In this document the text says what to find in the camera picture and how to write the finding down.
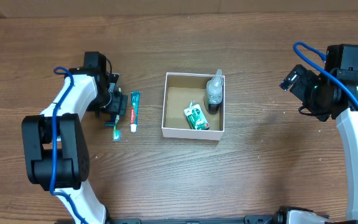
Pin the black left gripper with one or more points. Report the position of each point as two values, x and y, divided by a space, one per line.
117 106

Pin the Colgate toothpaste tube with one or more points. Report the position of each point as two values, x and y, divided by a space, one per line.
135 97

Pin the blue disposable razor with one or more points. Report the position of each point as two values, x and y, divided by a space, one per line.
109 124

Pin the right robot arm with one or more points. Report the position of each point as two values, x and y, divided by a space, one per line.
347 125

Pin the white cardboard box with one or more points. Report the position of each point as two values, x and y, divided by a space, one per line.
181 89

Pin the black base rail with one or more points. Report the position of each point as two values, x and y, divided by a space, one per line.
248 219

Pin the green white soap packet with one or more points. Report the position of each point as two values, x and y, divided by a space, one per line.
195 117

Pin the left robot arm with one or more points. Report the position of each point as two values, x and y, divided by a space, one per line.
56 155

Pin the clear bottle dark liquid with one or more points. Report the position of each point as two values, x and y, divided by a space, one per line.
214 93

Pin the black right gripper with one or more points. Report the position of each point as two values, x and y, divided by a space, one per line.
299 82

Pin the green white toothbrush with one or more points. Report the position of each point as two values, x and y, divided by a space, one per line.
116 135

